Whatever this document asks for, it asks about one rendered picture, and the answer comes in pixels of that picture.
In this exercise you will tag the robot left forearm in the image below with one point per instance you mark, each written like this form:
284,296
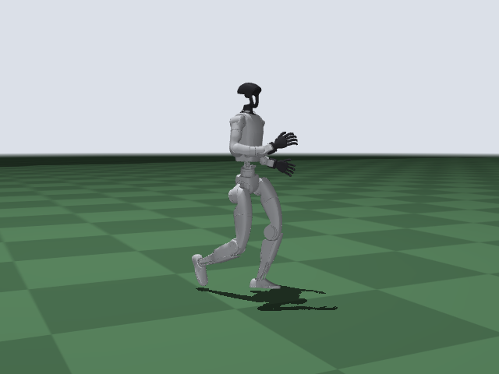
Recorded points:
266,161

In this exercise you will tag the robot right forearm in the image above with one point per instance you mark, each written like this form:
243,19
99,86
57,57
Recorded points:
252,151

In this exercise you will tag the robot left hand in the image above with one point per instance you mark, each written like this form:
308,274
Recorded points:
282,166

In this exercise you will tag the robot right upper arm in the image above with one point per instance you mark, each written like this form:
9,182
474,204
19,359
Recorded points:
236,123

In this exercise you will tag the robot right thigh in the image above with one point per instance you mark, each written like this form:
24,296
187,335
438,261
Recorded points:
242,215

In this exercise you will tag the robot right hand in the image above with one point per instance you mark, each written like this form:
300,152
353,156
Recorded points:
282,142

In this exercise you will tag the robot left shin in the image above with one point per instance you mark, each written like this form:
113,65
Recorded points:
268,252

